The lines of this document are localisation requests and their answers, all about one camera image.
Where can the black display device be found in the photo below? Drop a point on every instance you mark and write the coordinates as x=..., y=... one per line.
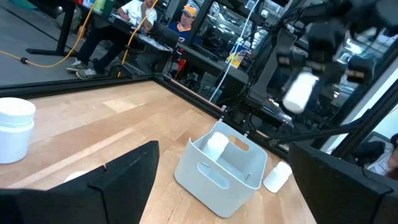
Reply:
x=164, y=35

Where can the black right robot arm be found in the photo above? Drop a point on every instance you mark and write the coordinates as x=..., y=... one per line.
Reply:
x=373, y=12

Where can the person's grey sneaker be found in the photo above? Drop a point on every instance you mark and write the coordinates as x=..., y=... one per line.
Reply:
x=77, y=66
x=86, y=74

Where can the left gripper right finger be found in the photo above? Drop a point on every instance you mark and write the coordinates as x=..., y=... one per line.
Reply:
x=342, y=196

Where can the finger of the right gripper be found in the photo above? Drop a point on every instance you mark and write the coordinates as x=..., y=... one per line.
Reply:
x=289, y=77
x=328, y=84

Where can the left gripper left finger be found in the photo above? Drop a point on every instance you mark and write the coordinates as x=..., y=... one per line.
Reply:
x=118, y=193

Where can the dark office desk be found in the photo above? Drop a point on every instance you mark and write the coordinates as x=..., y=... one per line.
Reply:
x=205, y=60

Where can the person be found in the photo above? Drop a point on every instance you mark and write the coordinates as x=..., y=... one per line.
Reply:
x=136, y=11
x=381, y=161
x=182, y=28

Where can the grey plastic basket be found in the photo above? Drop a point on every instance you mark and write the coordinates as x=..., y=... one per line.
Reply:
x=202, y=193

